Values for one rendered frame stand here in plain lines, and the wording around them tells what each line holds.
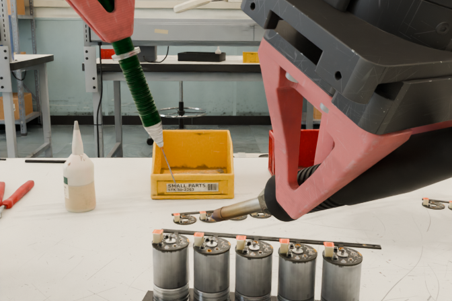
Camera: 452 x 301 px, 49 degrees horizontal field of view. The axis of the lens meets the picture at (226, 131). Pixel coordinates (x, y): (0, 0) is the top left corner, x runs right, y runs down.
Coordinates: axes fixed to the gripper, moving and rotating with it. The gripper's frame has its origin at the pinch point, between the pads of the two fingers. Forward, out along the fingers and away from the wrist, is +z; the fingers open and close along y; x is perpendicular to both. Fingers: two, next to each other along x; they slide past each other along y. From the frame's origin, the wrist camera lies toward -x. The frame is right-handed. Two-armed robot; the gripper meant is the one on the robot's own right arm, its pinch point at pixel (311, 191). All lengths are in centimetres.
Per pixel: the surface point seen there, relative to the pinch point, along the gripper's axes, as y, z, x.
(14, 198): 4.4, 29.8, -31.7
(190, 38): -119, 93, -179
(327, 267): -5.5, 7.9, 0.1
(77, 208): -0.6, 27.0, -25.7
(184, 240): 0.4, 10.8, -6.7
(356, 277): -6.6, 7.8, 1.5
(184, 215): -9.7, 24.0, -18.9
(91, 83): -78, 128, -196
